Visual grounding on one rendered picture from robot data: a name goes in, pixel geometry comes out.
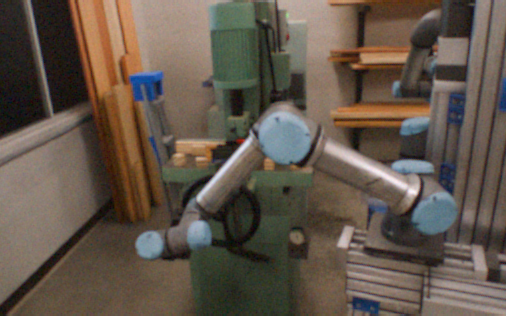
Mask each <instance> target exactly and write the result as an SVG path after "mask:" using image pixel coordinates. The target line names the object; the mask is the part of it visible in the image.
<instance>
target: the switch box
mask: <svg viewBox="0 0 506 316"><path fill-rule="evenodd" d="M287 13H288V10H278V17H279V32H280V46H281V47H286V46H287V45H288V43H287V34H288V27H287V22H288V17H287V16H286V14H287ZM286 18H287V20H286ZM272 28H273V29H274V32H275V40H276V47H278V40H277V26H276V12H275V10H272Z"/></svg>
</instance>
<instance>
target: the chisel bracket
mask: <svg viewBox="0 0 506 316"><path fill-rule="evenodd" d="M250 118H251V113H250V111H243V116H241V117H232V115H231V116H230V117H229V118H228V119H227V132H228V136H237V137H241V136H244V135H245V134H246V132H247V131H249V129H250V128H251V122H249V119H250ZM234 127H236V128H237V129H236V130H235V131H234V132H233V133H232V132H230V129H231V128H234Z"/></svg>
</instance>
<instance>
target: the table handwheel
mask: <svg viewBox="0 0 506 316"><path fill-rule="evenodd" d="M214 176H215V174H208V175H204V176H202V177H200V178H198V179H196V180H195V181H193V182H192V183H191V184H190V185H189V186H188V187H187V189H186V190H185V192H184V193H183V199H182V205H181V208H183V209H185V208H186V206H187V204H188V203H190V199H191V197H192V193H194V192H195V190H196V189H198V188H199V187H200V186H202V185H203V184H209V182H210V181H211V179H212V178H213V177H214ZM238 190H239V191H238V192H237V193H236V194H235V195H234V196H233V197H232V199H231V197H230V198H229V199H228V200H227V201H226V202H225V203H224V204H223V205H222V207H221V208H220V209H219V210H218V211H217V212H216V213H215V214H214V215H213V216H212V219H213V220H214V221H215V222H218V223H222V225H223V228H224V230H225V232H226V234H227V237H228V239H229V240H228V241H223V240H217V239H214V238H212V237H211V239H212V242H211V244H210V245H212V246H214V247H218V248H233V247H237V246H240V245H242V244H243V243H246V242H248V241H249V240H250V239H251V238H253V235H254V234H255V233H256V232H257V230H258V228H259V225H260V222H261V209H260V205H259V203H258V201H257V198H256V197H255V195H254V194H253V192H252V191H251V189H250V188H249V187H248V186H247V185H245V184H243V183H242V185H241V186H240V187H239V188H238ZM242 194H244V195H245V196H246V198H247V199H248V201H249V203H250V205H251V206H252V209H253V222H252V224H251V226H250V228H249V230H248V231H247V232H246V233H245V234H243V235H242V236H241V237H239V238H236V239H233V236H232V234H231V232H230V229H229V227H228V224H227V222H226V219H227V217H228V215H229V214H230V208H229V207H230V206H231V205H232V204H233V203H234V202H235V201H236V200H237V199H238V198H239V197H240V196H241V195H242Z"/></svg>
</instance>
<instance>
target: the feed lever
mask: <svg viewBox="0 0 506 316"><path fill-rule="evenodd" d="M260 26H261V28H262V29H263V31H264V36H265V41H266V48H267V53H268V59H269V64H270V71H271V76H272V82H273V90H272V91H270V96H269V99H270V103H271V104H273V103H276V102H280V101H283V92H282V90H276V83H275V77H274V71H273V58H272V53H271V47H270V40H269V34H268V29H269V28H270V23H269V22H268V21H267V20H263V21H262V23H261V24H260Z"/></svg>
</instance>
